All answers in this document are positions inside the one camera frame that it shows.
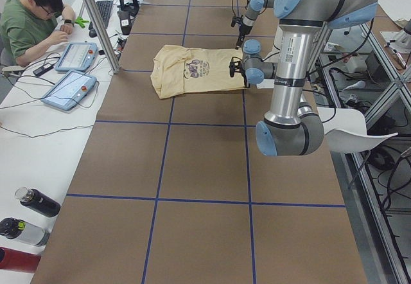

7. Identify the lower blue teach pendant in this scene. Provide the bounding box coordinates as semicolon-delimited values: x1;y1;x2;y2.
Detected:
40;70;97;111

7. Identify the silver bottle black cap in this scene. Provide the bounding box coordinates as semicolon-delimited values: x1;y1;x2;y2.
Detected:
1;217;50;247

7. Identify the man in green shirt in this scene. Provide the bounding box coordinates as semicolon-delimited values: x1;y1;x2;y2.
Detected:
1;0;76;67

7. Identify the red bottle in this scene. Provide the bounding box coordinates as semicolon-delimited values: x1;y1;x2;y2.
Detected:
0;247;41;273

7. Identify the beige long-sleeve printed shirt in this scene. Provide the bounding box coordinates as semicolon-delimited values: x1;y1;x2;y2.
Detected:
150;45;245;99

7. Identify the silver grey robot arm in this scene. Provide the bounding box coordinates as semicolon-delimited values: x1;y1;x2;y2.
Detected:
243;0;378;156
231;0;275;49

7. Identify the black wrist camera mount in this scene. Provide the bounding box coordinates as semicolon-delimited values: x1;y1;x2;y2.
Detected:
231;15;243;28
229;57;243;78

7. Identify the white plastic chair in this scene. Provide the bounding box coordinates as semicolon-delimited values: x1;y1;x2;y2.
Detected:
317;107;398;154

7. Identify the blue teach pendant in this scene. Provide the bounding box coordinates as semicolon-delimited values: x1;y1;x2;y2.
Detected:
40;70;97;111
54;42;98;73

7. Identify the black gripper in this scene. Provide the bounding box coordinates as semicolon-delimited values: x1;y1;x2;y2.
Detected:
242;73;250;88
235;24;252;49

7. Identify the black keyboard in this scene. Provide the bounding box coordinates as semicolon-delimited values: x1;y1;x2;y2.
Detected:
96;0;113;28

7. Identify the black steel bottle clear lid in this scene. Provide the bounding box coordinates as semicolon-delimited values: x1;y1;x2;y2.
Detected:
15;187;61;218

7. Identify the aluminium frame post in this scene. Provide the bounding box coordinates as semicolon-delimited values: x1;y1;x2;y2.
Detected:
83;0;120;74

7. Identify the upper blue teach pendant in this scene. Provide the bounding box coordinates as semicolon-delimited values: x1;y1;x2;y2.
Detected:
54;42;98;73

